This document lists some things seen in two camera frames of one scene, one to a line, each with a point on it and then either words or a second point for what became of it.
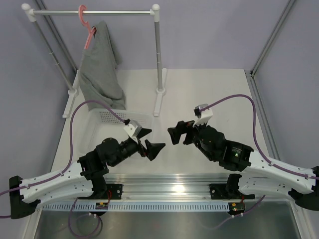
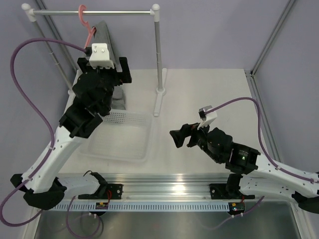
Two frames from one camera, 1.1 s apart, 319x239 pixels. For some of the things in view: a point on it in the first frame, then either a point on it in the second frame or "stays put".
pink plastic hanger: [81, 7] stays put
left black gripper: [152, 149] to [82, 63]
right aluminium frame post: [291, 2] stays put
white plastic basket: [97, 125] stays put
